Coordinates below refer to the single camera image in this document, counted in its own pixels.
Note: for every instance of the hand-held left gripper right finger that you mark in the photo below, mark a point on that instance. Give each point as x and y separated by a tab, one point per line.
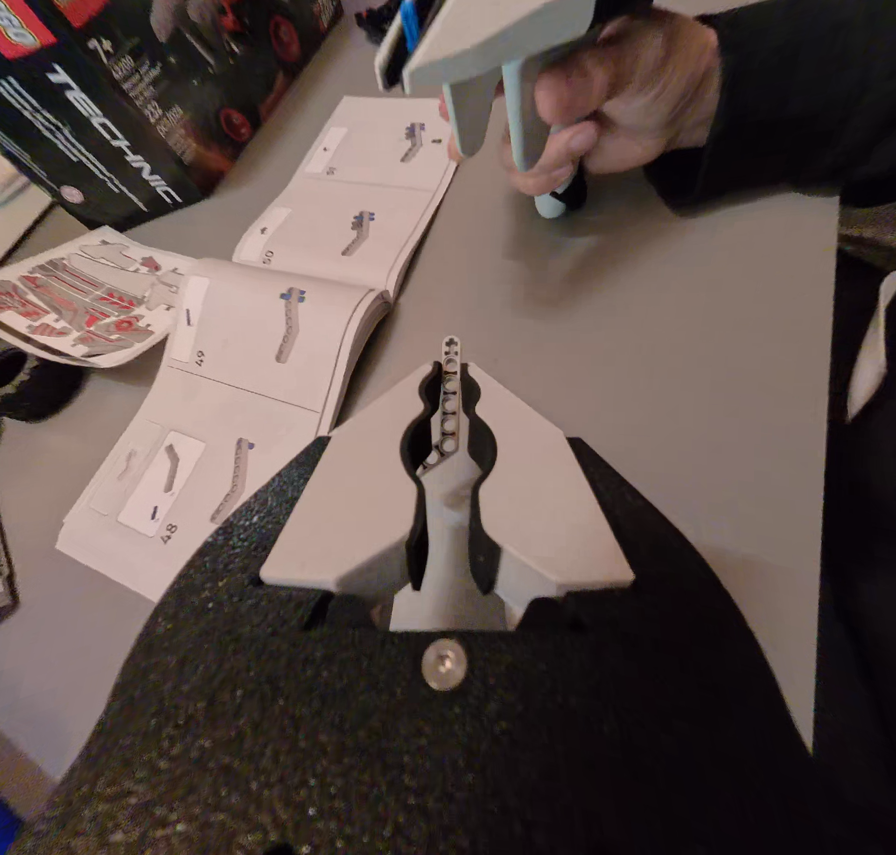
553	512

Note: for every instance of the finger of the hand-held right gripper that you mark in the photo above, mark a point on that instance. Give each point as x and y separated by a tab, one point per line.
386	64
504	22

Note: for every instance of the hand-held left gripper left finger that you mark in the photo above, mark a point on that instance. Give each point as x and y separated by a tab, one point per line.
336	505

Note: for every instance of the blue toy pin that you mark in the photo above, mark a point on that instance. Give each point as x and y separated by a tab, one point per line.
410	22

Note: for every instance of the grey toy beam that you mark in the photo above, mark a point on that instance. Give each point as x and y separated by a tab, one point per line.
448	407

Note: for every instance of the person's right forearm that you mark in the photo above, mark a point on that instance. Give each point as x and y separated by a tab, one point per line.
784	85

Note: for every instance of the grey desk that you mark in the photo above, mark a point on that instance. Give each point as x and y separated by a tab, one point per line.
595	379

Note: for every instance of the person's right hand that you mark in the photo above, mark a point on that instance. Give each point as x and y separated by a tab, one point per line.
630	85

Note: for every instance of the black toy chassis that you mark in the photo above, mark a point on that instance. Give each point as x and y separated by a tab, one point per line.
378	15

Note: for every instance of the white instruction booklet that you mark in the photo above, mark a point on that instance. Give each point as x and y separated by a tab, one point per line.
231	351

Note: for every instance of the black toy set box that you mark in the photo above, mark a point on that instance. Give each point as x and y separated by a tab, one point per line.
140	85

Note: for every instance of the person's dark clothing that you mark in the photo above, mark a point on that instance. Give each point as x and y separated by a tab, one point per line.
861	589

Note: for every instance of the red and grey sticker sheet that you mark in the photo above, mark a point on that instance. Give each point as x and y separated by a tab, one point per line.
84	295

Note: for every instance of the blue plastic crate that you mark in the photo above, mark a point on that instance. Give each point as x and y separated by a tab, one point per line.
8	823

